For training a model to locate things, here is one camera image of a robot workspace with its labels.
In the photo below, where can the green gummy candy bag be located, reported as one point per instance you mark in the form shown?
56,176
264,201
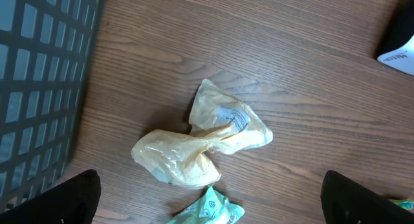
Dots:
405,204

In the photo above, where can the white barcode scanner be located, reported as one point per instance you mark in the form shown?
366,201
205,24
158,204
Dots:
396,47

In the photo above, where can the beige snack bag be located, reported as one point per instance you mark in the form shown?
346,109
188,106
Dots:
219,122

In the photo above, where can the dark grey plastic basket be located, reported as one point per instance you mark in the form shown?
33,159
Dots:
47,49

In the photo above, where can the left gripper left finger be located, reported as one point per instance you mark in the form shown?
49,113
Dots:
73,201

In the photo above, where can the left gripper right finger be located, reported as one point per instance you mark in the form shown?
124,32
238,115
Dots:
344,201

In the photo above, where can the mint green snack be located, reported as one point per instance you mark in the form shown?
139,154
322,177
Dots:
211,208

